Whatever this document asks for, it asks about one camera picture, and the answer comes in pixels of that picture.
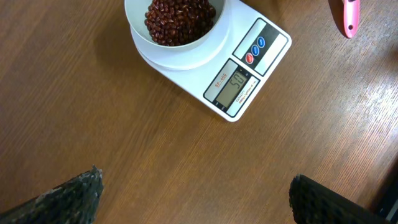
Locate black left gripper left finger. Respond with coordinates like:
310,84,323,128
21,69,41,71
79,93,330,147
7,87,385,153
1,167,104,224

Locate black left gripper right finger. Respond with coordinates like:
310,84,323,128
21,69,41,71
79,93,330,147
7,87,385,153
289,174,386,224

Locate pink measuring scoop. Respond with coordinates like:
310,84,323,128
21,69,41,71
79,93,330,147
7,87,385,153
343,0,360,39

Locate white digital kitchen scale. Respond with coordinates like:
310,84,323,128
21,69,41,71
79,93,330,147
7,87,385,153
130,0,292,122

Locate white bowl on scale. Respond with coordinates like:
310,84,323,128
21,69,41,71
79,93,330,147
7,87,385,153
124,0,228,50

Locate red beans in bowl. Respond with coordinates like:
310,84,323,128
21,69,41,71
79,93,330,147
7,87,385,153
144,0,216,47

